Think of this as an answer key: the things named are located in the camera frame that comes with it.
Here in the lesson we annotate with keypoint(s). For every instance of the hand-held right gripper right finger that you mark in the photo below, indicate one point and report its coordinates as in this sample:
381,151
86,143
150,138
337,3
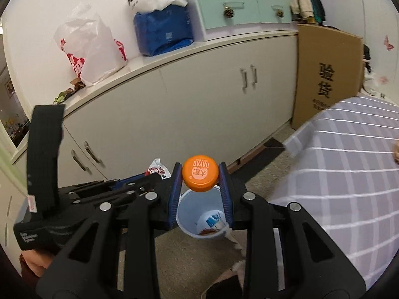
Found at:
226,196

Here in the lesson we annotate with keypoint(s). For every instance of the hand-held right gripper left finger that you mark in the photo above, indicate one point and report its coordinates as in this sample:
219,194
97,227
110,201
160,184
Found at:
174,196

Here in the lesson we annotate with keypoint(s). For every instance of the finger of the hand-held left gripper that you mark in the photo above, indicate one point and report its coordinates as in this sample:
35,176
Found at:
124,183
152,182

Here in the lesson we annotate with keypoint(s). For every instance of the red and white wrapper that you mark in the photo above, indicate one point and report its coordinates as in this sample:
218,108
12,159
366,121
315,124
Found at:
157,169

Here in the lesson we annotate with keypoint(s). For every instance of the white plastic cup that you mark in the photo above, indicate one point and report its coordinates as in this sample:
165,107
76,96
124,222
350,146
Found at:
193,215

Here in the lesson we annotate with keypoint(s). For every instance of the orange bottle cap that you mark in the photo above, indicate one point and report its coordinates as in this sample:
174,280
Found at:
201,174

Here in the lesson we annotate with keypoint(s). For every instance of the person's left hand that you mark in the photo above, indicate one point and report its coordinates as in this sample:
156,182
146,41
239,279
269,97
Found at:
34,263

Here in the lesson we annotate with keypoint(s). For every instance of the blue and white wrapper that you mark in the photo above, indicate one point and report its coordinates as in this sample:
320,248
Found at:
215,221

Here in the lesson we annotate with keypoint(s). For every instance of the red brown wrapper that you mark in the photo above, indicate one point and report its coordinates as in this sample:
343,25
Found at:
208,231

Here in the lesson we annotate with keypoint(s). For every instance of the olive crumpled wrapper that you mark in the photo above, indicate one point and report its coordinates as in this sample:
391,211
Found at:
64,96

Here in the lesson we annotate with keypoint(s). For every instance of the brown paper scrap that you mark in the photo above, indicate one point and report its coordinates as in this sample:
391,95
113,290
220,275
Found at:
78,83

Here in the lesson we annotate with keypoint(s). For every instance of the long white cabinet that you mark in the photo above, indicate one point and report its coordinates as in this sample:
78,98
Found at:
187,99

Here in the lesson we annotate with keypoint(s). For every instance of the grey checked bed sheet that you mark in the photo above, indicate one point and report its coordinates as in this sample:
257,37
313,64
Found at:
327,177

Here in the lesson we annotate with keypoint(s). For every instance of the white red printed plastic bag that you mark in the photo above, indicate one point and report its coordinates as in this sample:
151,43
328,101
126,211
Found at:
93,49

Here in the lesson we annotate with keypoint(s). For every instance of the blue bag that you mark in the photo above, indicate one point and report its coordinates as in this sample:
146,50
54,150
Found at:
162,31

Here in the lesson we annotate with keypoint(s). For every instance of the large cardboard box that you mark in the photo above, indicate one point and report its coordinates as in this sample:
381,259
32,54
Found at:
324,53

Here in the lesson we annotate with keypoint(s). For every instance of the tan rounded object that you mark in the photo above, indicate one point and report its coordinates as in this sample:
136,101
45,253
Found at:
396,152

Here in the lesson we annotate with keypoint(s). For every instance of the crumpled white bag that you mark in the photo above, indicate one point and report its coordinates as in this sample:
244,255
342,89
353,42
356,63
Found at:
370,82

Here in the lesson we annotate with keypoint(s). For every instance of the pine cone drawer knob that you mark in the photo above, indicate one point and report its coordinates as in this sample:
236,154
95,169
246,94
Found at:
280,14
229,12

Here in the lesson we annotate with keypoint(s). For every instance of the black bag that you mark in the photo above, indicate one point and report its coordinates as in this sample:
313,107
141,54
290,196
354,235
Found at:
367,57

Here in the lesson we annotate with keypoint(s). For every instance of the pink butterfly wall sticker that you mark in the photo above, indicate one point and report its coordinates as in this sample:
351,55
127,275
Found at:
388,43

